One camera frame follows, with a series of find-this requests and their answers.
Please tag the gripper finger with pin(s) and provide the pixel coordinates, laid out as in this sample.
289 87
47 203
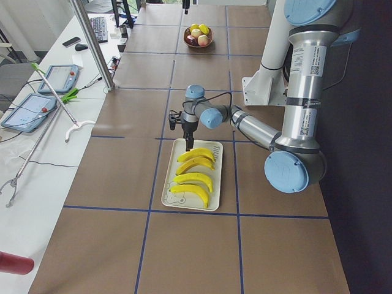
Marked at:
185 4

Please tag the blue teach pendant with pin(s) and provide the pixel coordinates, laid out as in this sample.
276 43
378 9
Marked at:
30 113
62 77

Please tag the yellow banana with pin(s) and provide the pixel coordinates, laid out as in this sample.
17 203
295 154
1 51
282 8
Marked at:
193 188
195 176
197 161
196 152

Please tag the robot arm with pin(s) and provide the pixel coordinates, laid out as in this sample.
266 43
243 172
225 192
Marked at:
304 31

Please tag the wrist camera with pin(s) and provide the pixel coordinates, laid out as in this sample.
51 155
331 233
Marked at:
175 117

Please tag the aluminium frame post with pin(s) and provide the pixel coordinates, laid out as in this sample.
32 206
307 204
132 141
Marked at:
93 44

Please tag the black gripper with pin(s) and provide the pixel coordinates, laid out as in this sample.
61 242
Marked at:
187 126

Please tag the red cylinder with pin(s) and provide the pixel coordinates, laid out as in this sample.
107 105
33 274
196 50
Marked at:
15 264

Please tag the black smartphone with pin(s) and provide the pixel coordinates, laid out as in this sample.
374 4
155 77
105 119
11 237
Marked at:
71 42

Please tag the green handled reacher grabber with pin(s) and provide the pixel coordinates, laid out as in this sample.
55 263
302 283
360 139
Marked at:
58 98

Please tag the black computer mouse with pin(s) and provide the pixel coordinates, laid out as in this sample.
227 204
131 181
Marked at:
80 47

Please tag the brown wicker basket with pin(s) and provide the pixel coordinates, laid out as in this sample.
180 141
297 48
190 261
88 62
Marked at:
187 32

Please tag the black keyboard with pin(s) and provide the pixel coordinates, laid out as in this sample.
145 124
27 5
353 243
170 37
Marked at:
99 27

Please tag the near blue teach pendant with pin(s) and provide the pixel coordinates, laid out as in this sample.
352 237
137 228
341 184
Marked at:
30 113

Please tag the dark red apple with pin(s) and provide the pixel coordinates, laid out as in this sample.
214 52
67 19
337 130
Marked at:
192 41

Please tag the metal cup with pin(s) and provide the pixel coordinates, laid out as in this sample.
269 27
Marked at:
123 30

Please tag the white bear tray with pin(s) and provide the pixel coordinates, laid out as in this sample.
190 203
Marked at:
187 199

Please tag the long metal reacher grabber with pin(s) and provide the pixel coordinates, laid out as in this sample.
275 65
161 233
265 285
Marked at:
14 181

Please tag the far blue teach pendant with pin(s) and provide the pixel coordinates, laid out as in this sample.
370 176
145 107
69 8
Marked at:
62 77

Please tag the pale green pink apple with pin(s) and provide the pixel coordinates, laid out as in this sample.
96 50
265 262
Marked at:
203 41

